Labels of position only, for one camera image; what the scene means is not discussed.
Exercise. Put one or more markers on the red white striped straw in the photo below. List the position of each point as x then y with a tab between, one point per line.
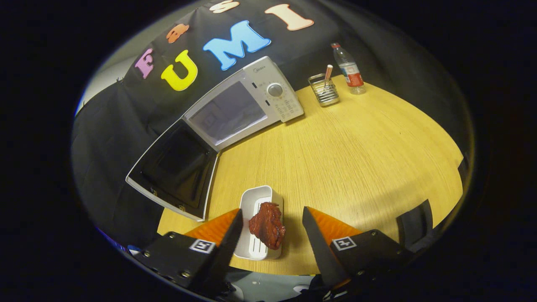
328	72

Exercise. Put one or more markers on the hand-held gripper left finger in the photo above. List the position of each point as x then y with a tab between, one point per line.
224	251

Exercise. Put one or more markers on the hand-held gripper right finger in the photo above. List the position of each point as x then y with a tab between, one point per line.
321	243

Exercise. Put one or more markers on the white toaster oven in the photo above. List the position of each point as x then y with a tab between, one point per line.
235	109

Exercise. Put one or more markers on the brown cooked meat piece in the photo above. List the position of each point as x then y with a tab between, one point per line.
266	226

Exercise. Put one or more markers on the clear bottle with red label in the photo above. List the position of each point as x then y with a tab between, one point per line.
350	72

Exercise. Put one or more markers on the white ribbed plastic tray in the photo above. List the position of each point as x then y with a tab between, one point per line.
256	197

